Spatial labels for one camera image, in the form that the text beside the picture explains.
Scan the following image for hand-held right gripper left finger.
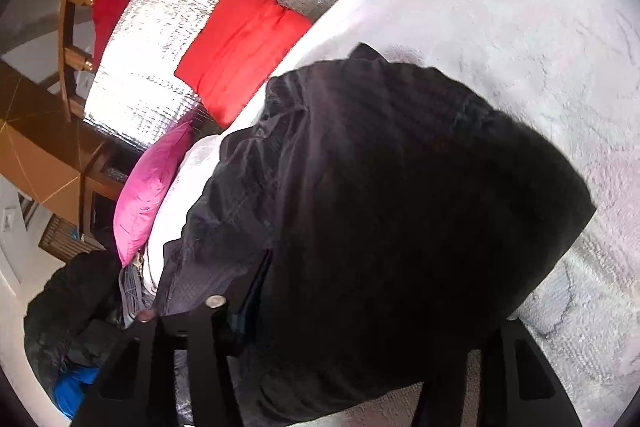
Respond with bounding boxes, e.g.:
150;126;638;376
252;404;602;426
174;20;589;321
72;252;274;427

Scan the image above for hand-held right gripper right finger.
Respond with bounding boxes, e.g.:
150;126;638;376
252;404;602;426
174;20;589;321
417;317;583;427

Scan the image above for black jacket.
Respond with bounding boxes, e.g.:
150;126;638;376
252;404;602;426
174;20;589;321
152;42;598;427

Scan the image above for dark clothes pile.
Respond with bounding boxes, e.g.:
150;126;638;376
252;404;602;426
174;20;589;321
25;247;147;408

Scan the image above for grey cloth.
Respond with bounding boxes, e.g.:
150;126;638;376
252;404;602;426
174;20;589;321
119;257;162;329

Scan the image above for pink pillow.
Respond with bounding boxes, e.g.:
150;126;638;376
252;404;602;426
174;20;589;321
113;119;196;268

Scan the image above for wooden table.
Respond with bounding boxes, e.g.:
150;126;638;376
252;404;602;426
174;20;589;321
77;142;132;249

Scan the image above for wicker drawer unit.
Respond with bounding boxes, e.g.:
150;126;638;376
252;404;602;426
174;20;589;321
39;213;103;264

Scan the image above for bright blue cloth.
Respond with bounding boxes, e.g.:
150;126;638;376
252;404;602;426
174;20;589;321
52;367;101;420

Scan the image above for red pillow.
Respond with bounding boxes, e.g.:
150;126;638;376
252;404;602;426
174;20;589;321
174;0;315;128

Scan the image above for silver insulation foil sheet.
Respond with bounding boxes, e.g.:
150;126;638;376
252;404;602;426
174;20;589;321
82;0;348;152

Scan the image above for wooden headboard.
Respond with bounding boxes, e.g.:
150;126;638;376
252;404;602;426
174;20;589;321
57;0;118;122

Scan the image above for white blanket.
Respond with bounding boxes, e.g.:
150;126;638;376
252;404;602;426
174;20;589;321
142;0;640;427

